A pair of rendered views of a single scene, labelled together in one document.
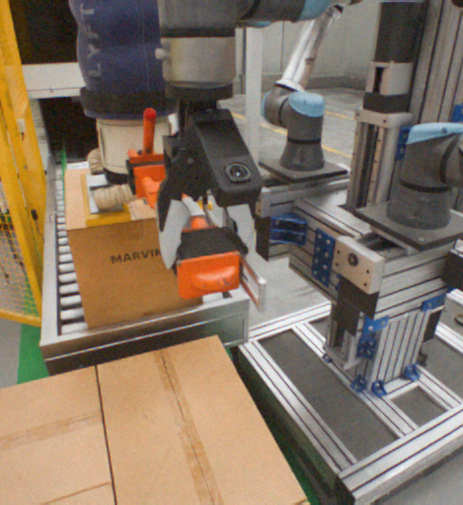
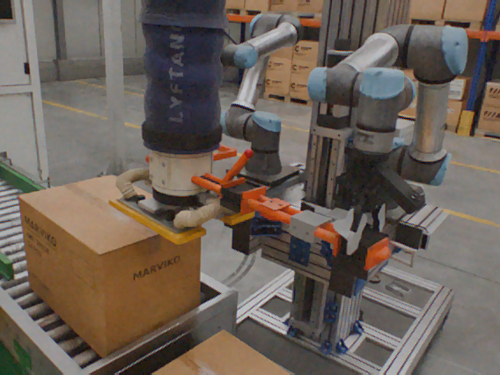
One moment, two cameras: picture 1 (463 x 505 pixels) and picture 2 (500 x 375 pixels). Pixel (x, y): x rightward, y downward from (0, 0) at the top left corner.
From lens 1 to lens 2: 0.71 m
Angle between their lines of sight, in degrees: 26
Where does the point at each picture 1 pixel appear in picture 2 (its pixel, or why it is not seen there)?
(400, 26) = not seen: hidden behind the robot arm
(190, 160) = (373, 191)
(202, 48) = (390, 137)
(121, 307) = (137, 323)
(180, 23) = (383, 126)
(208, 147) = (395, 185)
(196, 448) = not seen: outside the picture
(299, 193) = (268, 193)
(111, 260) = (133, 277)
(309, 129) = (273, 142)
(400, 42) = not seen: hidden behind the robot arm
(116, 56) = (196, 106)
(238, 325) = (229, 319)
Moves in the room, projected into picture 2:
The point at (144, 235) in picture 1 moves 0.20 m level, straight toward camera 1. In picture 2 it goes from (161, 248) to (194, 275)
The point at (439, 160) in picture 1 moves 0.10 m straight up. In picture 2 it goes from (396, 163) to (401, 134)
